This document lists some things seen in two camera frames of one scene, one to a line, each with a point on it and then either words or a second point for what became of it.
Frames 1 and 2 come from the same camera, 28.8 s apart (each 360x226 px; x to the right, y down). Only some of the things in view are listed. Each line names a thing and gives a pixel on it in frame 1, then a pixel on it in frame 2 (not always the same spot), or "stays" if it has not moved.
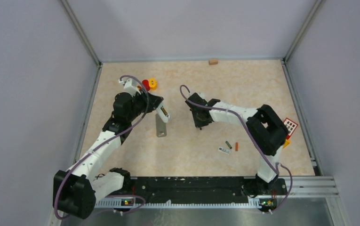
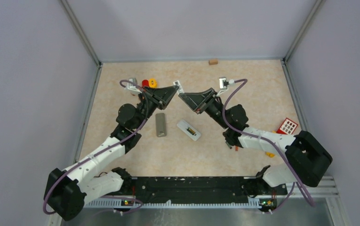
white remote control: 163,113 -> 188,130
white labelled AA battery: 224,150 -> 180,90
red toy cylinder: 146,84 stays
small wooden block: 213,61 stays
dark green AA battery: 230,147 stays
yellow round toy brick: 153,83 stays
